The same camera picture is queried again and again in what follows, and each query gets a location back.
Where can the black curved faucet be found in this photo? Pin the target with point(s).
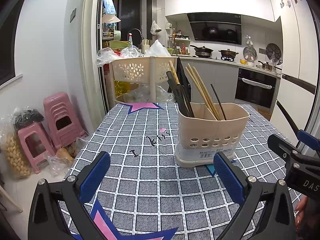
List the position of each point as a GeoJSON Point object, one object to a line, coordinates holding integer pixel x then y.
{"type": "Point", "coordinates": [136, 29]}

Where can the spice rack with bottles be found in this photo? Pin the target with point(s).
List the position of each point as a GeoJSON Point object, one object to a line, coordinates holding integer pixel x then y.
{"type": "Point", "coordinates": [178, 45]}

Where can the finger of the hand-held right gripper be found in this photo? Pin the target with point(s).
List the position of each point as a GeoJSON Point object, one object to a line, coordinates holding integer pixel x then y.
{"type": "Point", "coordinates": [308, 141]}
{"type": "Point", "coordinates": [277, 143]}

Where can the small steel saucepan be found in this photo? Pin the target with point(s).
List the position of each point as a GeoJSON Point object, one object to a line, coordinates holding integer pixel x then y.
{"type": "Point", "coordinates": [265, 66]}

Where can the beige plastic utensil holder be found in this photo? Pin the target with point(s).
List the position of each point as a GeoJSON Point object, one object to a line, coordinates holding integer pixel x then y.
{"type": "Point", "coordinates": [225, 127]}

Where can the black built-in oven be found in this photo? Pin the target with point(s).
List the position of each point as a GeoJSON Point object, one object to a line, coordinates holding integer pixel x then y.
{"type": "Point", "coordinates": [255, 90]}

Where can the dark wall switch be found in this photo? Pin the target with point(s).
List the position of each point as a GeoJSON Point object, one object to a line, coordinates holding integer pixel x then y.
{"type": "Point", "coordinates": [73, 15]}

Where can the round black divided pan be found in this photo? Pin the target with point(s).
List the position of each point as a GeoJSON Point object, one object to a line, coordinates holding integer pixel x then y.
{"type": "Point", "coordinates": [273, 51]}

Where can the white plastic bag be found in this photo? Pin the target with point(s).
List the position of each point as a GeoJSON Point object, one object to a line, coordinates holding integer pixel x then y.
{"type": "Point", "coordinates": [157, 50]}

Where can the single pink plastic stool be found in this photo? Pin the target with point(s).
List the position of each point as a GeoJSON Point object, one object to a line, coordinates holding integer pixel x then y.
{"type": "Point", "coordinates": [25, 135]}

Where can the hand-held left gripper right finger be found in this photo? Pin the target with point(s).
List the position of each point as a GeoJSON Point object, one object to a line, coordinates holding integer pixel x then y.
{"type": "Point", "coordinates": [228, 177]}

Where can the green bowl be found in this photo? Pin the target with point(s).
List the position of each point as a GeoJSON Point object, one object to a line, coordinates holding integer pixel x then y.
{"type": "Point", "coordinates": [118, 45]}

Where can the beige plastic basket trolley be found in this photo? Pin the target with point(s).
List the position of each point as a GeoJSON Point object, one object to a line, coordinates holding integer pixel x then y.
{"type": "Point", "coordinates": [132, 67]}

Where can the black lidded wok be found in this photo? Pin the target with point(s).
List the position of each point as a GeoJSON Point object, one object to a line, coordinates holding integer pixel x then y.
{"type": "Point", "coordinates": [202, 51]}

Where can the yellow bowl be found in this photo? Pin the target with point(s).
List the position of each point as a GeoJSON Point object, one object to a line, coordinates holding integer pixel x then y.
{"type": "Point", "coordinates": [243, 62]}

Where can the beige knife block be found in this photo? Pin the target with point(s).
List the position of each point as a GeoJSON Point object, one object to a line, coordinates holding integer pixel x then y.
{"type": "Point", "coordinates": [145, 47]}

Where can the hanging plastic bag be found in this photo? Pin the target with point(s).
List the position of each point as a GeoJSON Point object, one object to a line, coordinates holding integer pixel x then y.
{"type": "Point", "coordinates": [155, 28]}

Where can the yellow oil bottle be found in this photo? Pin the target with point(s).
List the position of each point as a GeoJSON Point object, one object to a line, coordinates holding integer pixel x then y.
{"type": "Point", "coordinates": [122, 87]}

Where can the person's right hand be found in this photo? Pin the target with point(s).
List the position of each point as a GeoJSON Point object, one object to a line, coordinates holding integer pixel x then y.
{"type": "Point", "coordinates": [302, 212]}

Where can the crumpled clear plastic bags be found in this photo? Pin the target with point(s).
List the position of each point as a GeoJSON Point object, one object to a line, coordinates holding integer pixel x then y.
{"type": "Point", "coordinates": [105, 56]}

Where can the grey kitchen counter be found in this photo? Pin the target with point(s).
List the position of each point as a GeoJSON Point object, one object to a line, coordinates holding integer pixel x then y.
{"type": "Point", "coordinates": [225, 80]}

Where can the dark window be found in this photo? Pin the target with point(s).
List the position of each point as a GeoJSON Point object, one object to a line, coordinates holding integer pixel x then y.
{"type": "Point", "coordinates": [8, 50]}

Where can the black utensil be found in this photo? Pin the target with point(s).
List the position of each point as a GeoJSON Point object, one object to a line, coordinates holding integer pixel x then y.
{"type": "Point", "coordinates": [187, 105]}

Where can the grey checked tablecloth with stars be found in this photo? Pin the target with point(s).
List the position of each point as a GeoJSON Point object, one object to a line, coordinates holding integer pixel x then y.
{"type": "Point", "coordinates": [140, 180]}

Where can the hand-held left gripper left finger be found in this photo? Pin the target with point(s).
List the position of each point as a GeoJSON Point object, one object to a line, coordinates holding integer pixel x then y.
{"type": "Point", "coordinates": [96, 177]}

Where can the bunch of bamboo chopsticks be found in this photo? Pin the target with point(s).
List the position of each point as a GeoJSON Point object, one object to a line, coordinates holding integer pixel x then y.
{"type": "Point", "coordinates": [200, 90]}

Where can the white refrigerator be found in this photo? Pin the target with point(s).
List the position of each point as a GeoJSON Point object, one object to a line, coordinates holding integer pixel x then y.
{"type": "Point", "coordinates": [290, 55]}

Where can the white wall cabinets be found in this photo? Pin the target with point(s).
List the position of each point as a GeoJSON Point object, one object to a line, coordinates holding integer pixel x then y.
{"type": "Point", "coordinates": [220, 2]}

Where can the stack of pink plastic stools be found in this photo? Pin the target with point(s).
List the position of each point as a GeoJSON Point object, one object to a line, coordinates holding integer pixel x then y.
{"type": "Point", "coordinates": [55, 107]}

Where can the black plastic bag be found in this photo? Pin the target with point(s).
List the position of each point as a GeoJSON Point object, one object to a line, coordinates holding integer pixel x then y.
{"type": "Point", "coordinates": [27, 117]}

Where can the clear plastic bag with produce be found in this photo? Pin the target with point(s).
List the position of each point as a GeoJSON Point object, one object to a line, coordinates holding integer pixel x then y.
{"type": "Point", "coordinates": [62, 155]}

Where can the black range hood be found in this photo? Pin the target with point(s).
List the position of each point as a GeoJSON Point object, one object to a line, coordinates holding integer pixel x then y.
{"type": "Point", "coordinates": [215, 30]}

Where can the blue hanging packets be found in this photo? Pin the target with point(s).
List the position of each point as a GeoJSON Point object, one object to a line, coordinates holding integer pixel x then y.
{"type": "Point", "coordinates": [110, 5]}

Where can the clear bag of yellow balls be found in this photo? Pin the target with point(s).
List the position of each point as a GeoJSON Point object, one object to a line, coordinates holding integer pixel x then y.
{"type": "Point", "coordinates": [12, 155]}

